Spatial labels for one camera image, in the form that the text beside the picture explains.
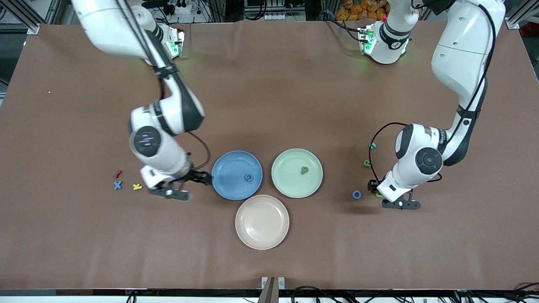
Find green round plate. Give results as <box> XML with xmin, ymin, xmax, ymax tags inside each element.
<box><xmin>271</xmin><ymin>148</ymin><xmax>324</xmax><ymax>199</ymax></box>

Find blue round plate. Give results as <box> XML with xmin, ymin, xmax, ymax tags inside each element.
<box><xmin>211</xmin><ymin>151</ymin><xmax>263</xmax><ymax>201</ymax></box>

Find aluminium frame profile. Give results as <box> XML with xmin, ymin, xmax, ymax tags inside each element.
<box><xmin>505</xmin><ymin>0</ymin><xmax>539</xmax><ymax>30</ymax></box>
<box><xmin>0</xmin><ymin>0</ymin><xmax>57</xmax><ymax>35</ymax></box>

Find orange fruit bag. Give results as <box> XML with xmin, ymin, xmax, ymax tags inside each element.
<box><xmin>336</xmin><ymin>0</ymin><xmax>390</xmax><ymax>21</ymax></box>

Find grey metal bracket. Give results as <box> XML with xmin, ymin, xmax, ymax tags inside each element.
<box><xmin>261</xmin><ymin>276</ymin><xmax>286</xmax><ymax>303</ymax></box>

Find beige round plate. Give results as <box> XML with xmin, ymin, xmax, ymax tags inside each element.
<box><xmin>235</xmin><ymin>194</ymin><xmax>290</xmax><ymax>250</ymax></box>

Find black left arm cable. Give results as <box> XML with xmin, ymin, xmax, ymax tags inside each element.
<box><xmin>368</xmin><ymin>0</ymin><xmax>497</xmax><ymax>182</ymax></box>

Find black table edge rail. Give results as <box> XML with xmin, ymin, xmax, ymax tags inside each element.
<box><xmin>0</xmin><ymin>288</ymin><xmax>539</xmax><ymax>298</ymax></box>

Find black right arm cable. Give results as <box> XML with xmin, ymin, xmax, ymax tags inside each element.
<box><xmin>114</xmin><ymin>0</ymin><xmax>211</xmax><ymax>171</ymax></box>

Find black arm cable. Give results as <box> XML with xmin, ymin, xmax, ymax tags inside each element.
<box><xmin>368</xmin><ymin>0</ymin><xmax>497</xmax><ymax>182</ymax></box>
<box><xmin>114</xmin><ymin>0</ymin><xmax>211</xmax><ymax>171</ymax></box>

